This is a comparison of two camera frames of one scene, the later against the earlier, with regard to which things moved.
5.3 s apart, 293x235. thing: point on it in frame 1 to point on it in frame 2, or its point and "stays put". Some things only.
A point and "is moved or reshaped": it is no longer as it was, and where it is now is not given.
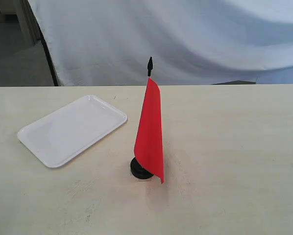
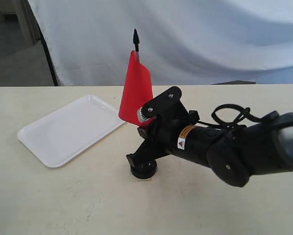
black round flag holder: [138, 171] stays put
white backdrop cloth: [109, 42] stays put
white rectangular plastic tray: [69, 129] stays put
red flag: [148, 147] is moved or reshaped
